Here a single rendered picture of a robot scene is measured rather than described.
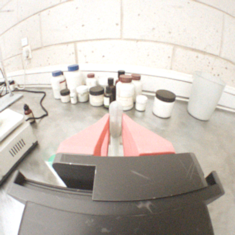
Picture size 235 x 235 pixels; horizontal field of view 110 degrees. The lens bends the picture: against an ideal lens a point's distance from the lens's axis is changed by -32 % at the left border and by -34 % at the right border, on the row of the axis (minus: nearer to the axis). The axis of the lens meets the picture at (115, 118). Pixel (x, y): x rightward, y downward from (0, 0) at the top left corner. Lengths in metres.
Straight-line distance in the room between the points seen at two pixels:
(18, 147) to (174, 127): 0.42
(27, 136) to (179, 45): 0.60
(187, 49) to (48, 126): 0.59
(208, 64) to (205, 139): 0.34
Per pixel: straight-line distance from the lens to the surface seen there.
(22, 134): 0.31
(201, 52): 0.59
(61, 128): 0.37
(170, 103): 0.38
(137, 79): 0.43
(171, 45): 0.55
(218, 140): 0.43
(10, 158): 0.32
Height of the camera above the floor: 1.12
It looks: 36 degrees down
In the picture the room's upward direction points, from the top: straight up
